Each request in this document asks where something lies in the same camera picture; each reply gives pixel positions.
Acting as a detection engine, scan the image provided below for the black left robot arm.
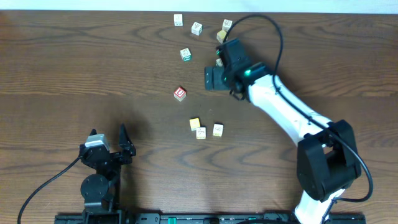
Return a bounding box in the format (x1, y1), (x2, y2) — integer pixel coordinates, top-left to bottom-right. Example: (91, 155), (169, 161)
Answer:
(79, 124), (136, 224)

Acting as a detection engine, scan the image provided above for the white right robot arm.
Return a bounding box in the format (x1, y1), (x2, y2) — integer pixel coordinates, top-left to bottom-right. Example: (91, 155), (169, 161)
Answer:
(204, 39), (361, 223)

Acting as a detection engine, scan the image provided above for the white block top left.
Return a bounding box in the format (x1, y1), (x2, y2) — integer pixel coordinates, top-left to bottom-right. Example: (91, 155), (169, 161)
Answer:
(174, 14), (183, 27)

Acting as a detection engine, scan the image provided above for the white block yellow side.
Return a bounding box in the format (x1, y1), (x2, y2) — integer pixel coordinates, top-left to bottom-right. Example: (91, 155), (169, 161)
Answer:
(213, 123), (224, 137)

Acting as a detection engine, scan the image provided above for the yellow topped block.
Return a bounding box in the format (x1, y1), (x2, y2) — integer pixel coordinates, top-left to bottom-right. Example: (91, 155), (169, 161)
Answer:
(216, 30), (228, 44)

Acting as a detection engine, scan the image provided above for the white patterned block top right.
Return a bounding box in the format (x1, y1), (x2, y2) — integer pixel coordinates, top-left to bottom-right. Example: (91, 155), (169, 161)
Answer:
(222, 19), (233, 32)

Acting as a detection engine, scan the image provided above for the white block blue letter T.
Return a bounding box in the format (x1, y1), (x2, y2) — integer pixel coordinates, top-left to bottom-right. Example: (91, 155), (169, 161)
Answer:
(216, 58), (223, 67)

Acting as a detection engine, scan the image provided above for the white block teal side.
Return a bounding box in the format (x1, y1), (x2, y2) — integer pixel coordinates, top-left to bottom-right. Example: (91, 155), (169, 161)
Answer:
(180, 48), (192, 62)

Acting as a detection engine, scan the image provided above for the white block yellow edge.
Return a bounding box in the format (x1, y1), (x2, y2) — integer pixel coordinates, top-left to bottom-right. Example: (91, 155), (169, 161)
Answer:
(196, 127), (206, 139)

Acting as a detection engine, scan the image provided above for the white block tilted top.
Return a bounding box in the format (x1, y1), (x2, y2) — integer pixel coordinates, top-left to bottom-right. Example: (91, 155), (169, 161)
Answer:
(191, 22), (203, 35)

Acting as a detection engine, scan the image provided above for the plain yellow block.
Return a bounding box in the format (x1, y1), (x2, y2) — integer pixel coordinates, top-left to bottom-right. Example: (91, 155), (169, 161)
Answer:
(189, 118), (201, 131)

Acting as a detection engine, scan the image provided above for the red letter U block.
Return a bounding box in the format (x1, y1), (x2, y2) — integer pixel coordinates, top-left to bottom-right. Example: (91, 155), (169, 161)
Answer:
(174, 87), (187, 101)

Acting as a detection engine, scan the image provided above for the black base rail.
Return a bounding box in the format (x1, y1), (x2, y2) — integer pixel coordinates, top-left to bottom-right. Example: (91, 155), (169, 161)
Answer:
(54, 212), (343, 224)

